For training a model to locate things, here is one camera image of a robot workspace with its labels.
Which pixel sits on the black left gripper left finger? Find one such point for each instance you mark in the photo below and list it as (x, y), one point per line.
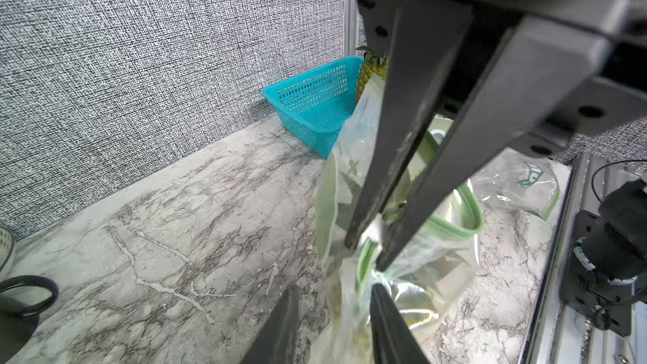
(276, 342)

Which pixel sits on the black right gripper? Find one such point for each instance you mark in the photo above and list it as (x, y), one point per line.
(525, 74)

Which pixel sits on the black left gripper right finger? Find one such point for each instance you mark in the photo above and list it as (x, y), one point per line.
(392, 342)

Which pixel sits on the yellow pineapple with green crown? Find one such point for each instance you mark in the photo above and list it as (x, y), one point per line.
(374, 64)

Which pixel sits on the clear green zip-top bag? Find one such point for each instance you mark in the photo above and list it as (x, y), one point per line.
(515, 181)

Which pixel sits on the teal plastic basket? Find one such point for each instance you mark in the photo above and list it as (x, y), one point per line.
(314, 105)

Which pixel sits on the black mug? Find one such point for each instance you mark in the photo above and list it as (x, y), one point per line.
(19, 321)

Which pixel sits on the patterned white bowl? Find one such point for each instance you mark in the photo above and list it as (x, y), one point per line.
(7, 252)

